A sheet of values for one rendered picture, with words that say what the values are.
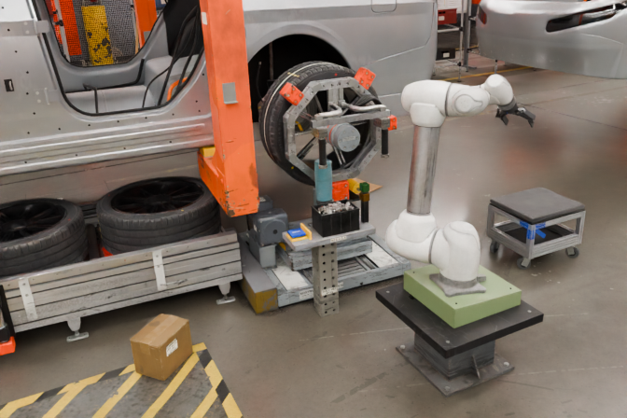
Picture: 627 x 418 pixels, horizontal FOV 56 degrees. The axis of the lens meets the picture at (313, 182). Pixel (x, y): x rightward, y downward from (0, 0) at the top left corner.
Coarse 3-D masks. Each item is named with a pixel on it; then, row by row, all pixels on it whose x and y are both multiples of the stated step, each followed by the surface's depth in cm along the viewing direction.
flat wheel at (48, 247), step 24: (0, 216) 312; (24, 216) 313; (48, 216) 324; (72, 216) 302; (0, 240) 320; (24, 240) 278; (48, 240) 281; (72, 240) 294; (0, 264) 272; (24, 264) 276; (48, 264) 284
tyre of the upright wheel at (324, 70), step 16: (304, 64) 312; (320, 64) 307; (336, 64) 312; (288, 80) 302; (304, 80) 297; (272, 96) 305; (272, 112) 299; (272, 128) 299; (272, 144) 302; (368, 144) 324; (304, 176) 314
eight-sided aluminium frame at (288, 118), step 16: (320, 80) 297; (336, 80) 295; (352, 80) 298; (304, 96) 291; (288, 112) 295; (288, 128) 293; (288, 144) 296; (288, 160) 305; (368, 160) 317; (336, 176) 312; (352, 176) 316
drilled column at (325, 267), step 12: (312, 252) 292; (324, 252) 284; (336, 252) 287; (324, 264) 287; (336, 264) 289; (324, 276) 289; (336, 276) 291; (324, 288) 293; (336, 288) 294; (324, 300) 293; (336, 300) 296; (324, 312) 295; (336, 312) 298
